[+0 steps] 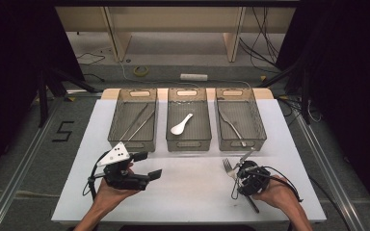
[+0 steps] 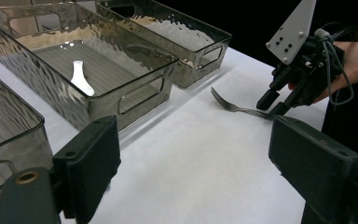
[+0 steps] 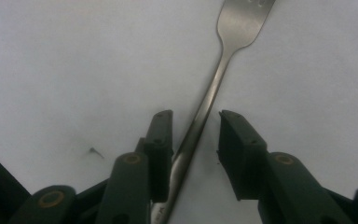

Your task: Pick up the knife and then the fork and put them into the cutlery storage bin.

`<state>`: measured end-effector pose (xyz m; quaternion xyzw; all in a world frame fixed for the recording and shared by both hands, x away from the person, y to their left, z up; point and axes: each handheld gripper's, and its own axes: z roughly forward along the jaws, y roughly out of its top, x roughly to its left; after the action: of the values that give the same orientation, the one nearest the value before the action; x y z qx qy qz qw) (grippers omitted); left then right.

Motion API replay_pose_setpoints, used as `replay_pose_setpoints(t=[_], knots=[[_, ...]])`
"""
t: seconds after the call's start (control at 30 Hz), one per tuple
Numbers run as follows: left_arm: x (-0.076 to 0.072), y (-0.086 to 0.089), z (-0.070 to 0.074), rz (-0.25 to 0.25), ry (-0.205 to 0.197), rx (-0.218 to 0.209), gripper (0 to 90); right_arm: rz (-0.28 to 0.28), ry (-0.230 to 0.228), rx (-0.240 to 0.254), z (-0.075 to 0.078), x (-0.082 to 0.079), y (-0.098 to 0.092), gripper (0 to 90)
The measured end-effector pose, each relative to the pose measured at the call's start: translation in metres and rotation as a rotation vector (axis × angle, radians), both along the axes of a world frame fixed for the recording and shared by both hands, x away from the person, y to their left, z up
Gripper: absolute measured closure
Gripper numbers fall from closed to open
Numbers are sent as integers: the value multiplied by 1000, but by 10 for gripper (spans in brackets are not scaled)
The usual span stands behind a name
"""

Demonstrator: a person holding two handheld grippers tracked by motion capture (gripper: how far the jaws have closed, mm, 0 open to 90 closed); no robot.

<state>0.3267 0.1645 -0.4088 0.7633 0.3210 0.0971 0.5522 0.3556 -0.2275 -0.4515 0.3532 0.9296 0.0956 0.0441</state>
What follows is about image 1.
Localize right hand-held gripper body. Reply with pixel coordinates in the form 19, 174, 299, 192
235, 149, 272, 197

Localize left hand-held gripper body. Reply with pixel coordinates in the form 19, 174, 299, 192
96, 141, 150, 191

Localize metal fork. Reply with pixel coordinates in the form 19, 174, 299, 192
222, 158, 260, 215

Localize metal chopstick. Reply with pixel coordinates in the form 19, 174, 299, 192
127, 110, 156, 142
119, 103, 149, 141

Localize white ceramic spoon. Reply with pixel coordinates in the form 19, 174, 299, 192
170, 113, 195, 136

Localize transparent grey plastic bin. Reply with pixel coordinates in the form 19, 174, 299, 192
107, 88, 159, 153
166, 87, 213, 152
215, 87, 268, 152

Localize person's left hand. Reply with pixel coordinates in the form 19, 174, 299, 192
93, 180, 141, 212

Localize person's right hand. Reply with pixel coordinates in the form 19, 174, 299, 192
253, 174, 300, 212

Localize yellow tape roll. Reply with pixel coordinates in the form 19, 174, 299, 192
133, 65, 149, 77

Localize white power strip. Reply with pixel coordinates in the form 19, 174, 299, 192
179, 73, 209, 82

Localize black metal stand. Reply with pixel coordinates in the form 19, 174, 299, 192
38, 65, 99, 129
256, 61, 312, 124

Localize black curtain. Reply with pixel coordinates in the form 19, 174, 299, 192
276, 0, 370, 222
0, 0, 86, 187

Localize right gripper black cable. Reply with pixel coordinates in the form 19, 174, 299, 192
230, 165, 304, 203

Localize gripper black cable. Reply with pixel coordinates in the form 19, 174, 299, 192
230, 165, 304, 203
82, 150, 110, 201

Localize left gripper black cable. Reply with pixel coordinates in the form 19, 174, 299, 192
82, 150, 110, 201

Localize metal floor rail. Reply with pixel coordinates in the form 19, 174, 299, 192
293, 112, 367, 231
0, 105, 59, 231

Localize tangle of floor cables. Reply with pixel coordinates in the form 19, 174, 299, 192
277, 95, 323, 124

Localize thin black floor cable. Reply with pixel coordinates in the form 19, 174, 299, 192
76, 52, 106, 65

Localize light wooden desk frame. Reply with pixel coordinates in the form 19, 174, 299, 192
56, 6, 297, 64

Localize bundle of black cables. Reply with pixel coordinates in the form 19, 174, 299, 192
239, 6, 282, 70

